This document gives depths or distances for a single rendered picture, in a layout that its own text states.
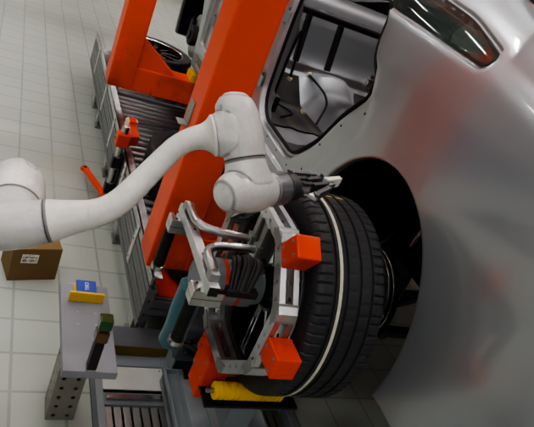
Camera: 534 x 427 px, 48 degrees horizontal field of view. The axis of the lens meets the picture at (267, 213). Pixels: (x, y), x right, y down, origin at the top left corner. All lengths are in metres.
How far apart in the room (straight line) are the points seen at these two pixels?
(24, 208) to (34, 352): 1.32
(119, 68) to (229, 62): 2.06
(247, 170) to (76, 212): 0.40
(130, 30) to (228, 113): 2.59
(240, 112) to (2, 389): 1.52
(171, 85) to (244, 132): 2.72
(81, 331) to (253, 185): 0.95
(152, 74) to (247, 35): 2.11
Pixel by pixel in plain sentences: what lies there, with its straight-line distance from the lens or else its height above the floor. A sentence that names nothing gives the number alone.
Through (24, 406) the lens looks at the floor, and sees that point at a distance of 2.48.
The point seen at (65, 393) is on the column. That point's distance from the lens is 2.35.
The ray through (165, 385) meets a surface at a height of 0.14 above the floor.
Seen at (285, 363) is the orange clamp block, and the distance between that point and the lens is 1.61.
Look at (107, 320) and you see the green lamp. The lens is 1.86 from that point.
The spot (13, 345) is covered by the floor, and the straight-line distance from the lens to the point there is 2.68.
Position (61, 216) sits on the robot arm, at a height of 1.11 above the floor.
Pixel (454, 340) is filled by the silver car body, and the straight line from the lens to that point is 1.64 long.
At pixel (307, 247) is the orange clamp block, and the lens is 1.58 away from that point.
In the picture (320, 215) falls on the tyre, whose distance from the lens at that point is 1.71.
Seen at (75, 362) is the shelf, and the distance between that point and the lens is 2.02.
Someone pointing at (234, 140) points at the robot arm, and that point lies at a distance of 1.41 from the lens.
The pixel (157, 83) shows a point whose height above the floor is 0.61.
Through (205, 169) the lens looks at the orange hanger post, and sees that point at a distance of 2.18.
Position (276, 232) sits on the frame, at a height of 1.10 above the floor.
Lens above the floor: 1.85
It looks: 25 degrees down
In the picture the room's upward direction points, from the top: 24 degrees clockwise
